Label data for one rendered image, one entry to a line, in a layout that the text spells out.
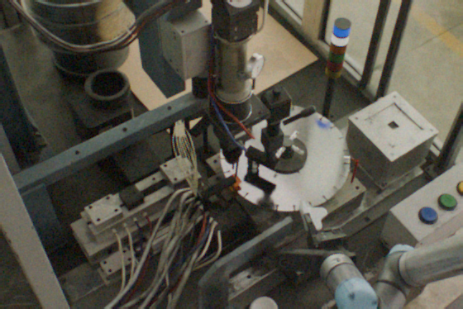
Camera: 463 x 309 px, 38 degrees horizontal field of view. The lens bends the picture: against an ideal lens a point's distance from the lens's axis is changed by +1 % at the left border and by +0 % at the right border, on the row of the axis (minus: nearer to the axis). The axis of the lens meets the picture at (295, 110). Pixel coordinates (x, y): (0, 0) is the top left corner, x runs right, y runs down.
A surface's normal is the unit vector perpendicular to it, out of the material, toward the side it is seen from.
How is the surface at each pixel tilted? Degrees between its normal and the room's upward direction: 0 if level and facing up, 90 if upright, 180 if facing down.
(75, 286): 0
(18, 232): 90
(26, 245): 90
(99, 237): 90
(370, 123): 0
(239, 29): 90
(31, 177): 0
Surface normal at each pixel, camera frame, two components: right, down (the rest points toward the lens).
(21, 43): 0.08, -0.63
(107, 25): 0.66, 0.61
